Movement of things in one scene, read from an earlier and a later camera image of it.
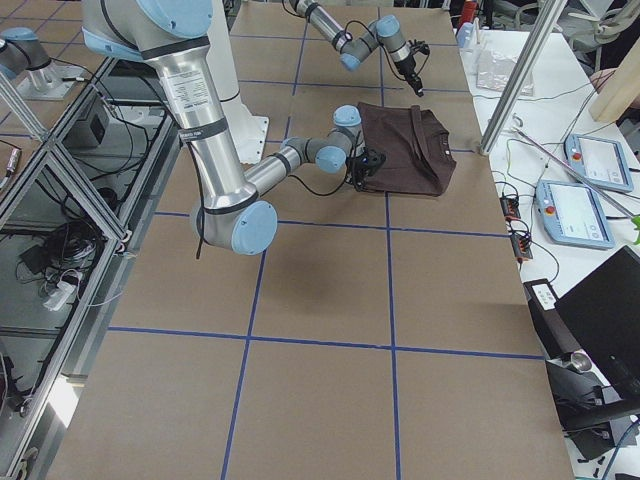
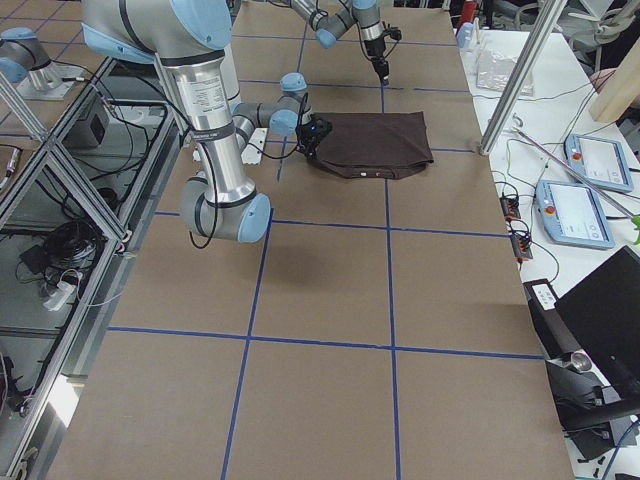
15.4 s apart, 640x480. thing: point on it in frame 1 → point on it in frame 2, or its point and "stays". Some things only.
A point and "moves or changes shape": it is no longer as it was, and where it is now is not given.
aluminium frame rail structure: [72, 224] stays
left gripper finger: [413, 82] → [380, 70]
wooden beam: [621, 92] stays
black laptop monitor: [603, 310] stays
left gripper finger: [418, 84] → [385, 69]
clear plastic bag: [494, 72] stays
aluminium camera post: [550, 15] stays
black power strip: [522, 244] stays
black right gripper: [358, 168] → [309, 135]
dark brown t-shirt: [415, 145] moves or changes shape
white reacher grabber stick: [583, 175] stays
